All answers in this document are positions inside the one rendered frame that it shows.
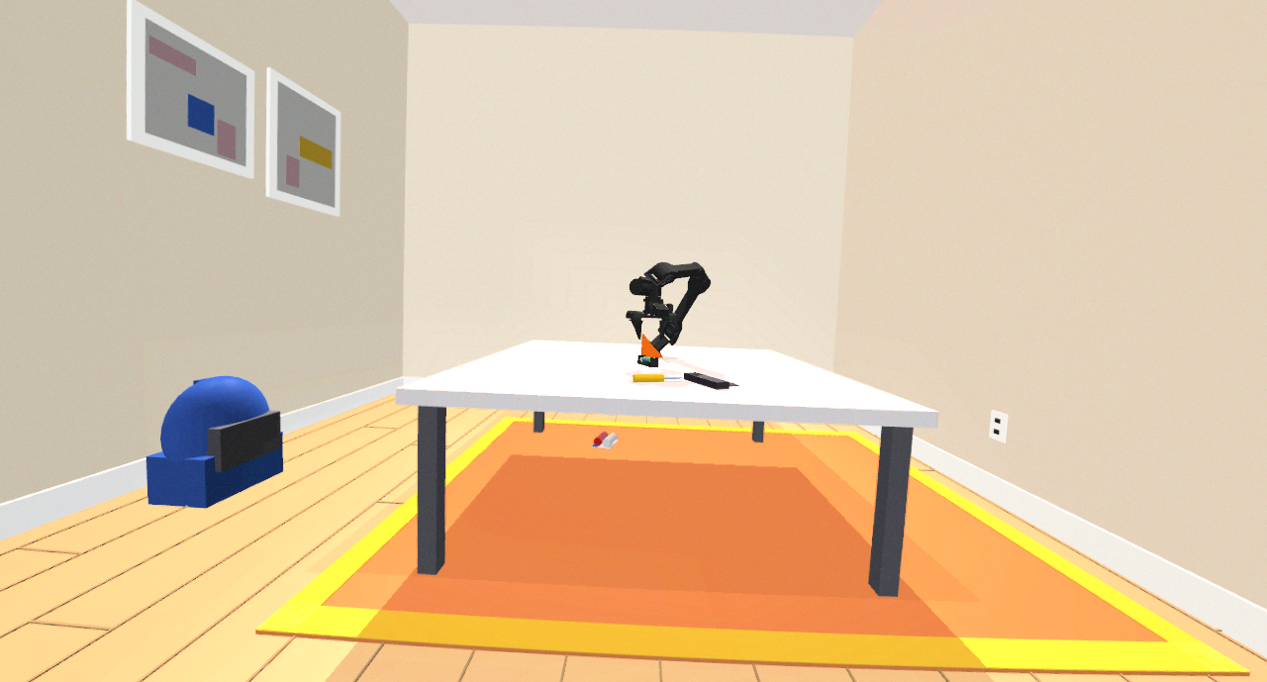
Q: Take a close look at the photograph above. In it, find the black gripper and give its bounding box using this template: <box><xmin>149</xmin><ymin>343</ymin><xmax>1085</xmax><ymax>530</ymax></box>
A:
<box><xmin>626</xmin><ymin>297</ymin><xmax>677</xmax><ymax>340</ymax></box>

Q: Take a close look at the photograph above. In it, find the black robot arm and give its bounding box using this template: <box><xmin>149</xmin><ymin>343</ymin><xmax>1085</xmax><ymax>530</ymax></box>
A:
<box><xmin>630</xmin><ymin>262</ymin><xmax>711</xmax><ymax>352</ymax></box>

